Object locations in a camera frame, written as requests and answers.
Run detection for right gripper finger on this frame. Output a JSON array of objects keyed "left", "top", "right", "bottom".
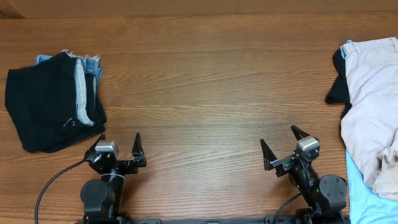
[
  {"left": 260, "top": 139, "right": 278, "bottom": 170},
  {"left": 290, "top": 125, "right": 309, "bottom": 141}
]

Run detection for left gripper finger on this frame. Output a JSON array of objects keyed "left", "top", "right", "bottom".
[
  {"left": 131, "top": 133, "right": 147, "bottom": 167},
  {"left": 88, "top": 133, "right": 106, "bottom": 153}
]

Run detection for beige khaki shorts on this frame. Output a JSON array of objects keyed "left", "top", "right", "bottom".
[{"left": 341, "top": 37, "right": 397, "bottom": 200}]

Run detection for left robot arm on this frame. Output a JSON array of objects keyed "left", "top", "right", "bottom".
[{"left": 80, "top": 133, "right": 147, "bottom": 223}]

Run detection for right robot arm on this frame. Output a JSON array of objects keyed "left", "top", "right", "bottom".
[{"left": 260, "top": 125, "right": 350, "bottom": 224}]

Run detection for black garment right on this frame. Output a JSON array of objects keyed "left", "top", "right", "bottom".
[{"left": 325, "top": 49, "right": 352, "bottom": 119}]

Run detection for black folded garment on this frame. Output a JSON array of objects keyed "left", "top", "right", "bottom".
[{"left": 5, "top": 52, "right": 106, "bottom": 153}]

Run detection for blue denim shorts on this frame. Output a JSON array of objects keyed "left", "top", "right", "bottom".
[{"left": 34, "top": 49, "right": 104, "bottom": 91}]

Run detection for light blue t-shirt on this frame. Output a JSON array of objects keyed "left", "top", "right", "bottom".
[{"left": 340, "top": 45, "right": 397, "bottom": 223}]

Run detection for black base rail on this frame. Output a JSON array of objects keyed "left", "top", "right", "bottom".
[{"left": 130, "top": 215, "right": 299, "bottom": 224}]

